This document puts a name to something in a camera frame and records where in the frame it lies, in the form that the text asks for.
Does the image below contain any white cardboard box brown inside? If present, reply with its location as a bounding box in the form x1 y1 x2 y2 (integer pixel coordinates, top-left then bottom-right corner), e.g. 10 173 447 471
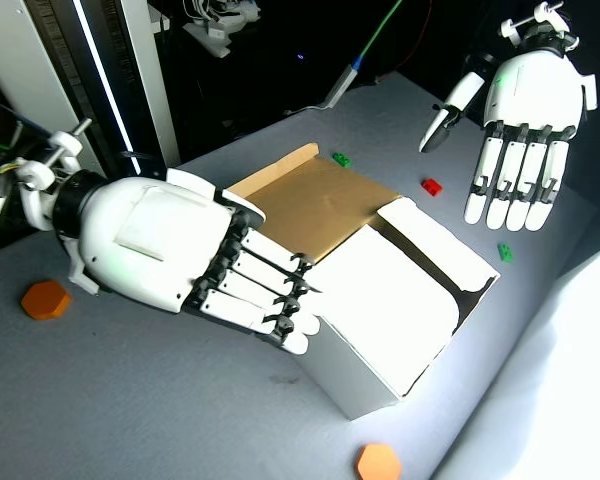
224 143 501 421

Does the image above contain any orange hexagon block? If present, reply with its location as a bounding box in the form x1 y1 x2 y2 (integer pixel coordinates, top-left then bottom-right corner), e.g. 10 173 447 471
20 279 74 322
355 442 403 480

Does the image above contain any white light strip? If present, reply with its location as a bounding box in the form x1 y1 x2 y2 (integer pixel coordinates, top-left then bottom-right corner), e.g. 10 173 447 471
71 0 144 176

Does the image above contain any grey table cloth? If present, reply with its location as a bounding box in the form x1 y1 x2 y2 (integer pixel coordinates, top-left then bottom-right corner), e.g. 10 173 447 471
0 69 600 480

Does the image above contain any white metal column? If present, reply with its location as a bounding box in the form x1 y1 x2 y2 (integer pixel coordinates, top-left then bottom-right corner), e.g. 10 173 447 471
0 0 181 176

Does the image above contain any white backdrop sheet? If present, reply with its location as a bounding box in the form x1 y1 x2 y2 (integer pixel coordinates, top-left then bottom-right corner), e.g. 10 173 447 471
427 234 600 480

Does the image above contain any white cable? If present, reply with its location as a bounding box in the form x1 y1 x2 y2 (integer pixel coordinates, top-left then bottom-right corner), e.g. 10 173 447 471
283 97 336 117

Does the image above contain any white plastic bracket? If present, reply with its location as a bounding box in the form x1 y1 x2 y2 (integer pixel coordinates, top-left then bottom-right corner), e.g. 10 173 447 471
182 0 264 60

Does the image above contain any white cable adapter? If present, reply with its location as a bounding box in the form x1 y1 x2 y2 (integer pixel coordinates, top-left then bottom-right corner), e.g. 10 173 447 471
324 62 364 109

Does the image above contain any green cable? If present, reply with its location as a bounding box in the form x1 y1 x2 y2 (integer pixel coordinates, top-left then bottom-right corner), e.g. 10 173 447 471
357 0 406 64

